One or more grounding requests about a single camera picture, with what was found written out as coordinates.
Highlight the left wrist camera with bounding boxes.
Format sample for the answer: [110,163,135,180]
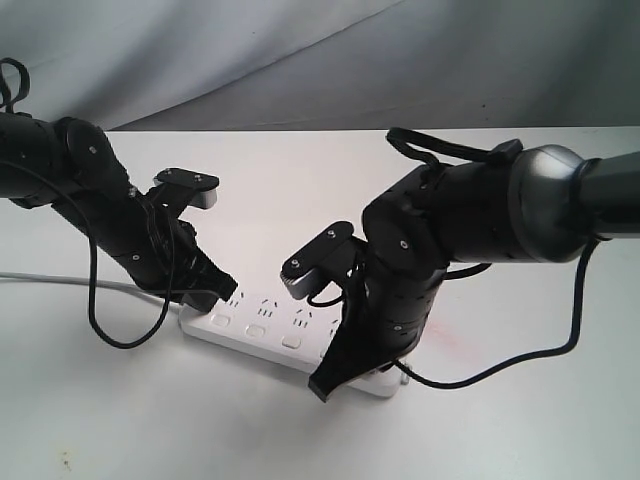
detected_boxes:
[146,167,220,218]

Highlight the grey power cable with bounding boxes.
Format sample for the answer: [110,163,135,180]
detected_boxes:
[0,270,184,307]

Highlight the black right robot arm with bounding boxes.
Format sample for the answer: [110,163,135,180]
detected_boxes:
[308,128,639,400]

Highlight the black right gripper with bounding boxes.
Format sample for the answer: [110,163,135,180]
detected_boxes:
[308,270,440,402]

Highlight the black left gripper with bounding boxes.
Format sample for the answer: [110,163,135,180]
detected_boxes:
[130,220,237,311]

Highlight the grey backdrop cloth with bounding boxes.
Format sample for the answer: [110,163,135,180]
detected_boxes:
[1,1,639,131]

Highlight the white five-socket power strip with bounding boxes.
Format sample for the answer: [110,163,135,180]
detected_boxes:
[179,287,412,399]

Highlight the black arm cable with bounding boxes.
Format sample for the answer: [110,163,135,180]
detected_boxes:
[85,199,174,348]
[394,234,601,389]

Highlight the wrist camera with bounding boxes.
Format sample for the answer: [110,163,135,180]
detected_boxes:
[280,221,367,300]
[146,167,220,218]

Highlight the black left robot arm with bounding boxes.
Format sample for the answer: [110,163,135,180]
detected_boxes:
[1,113,237,312]

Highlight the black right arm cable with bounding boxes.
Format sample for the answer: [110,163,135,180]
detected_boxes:
[394,234,601,389]

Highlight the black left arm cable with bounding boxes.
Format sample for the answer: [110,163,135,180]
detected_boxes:
[85,199,174,348]

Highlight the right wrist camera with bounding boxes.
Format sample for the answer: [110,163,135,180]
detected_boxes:
[280,221,367,300]

